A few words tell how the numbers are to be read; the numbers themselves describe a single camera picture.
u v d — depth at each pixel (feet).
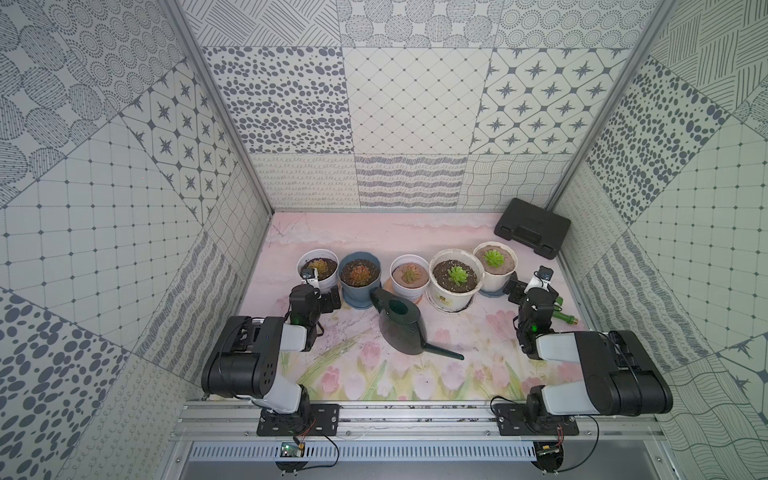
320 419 2.41
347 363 2.75
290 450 2.32
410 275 2.90
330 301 2.82
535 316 2.27
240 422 2.44
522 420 2.40
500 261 2.99
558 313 3.03
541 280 2.50
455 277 2.88
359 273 2.96
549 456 2.34
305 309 2.37
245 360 1.48
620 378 1.44
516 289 2.70
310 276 2.74
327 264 3.05
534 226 3.61
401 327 2.65
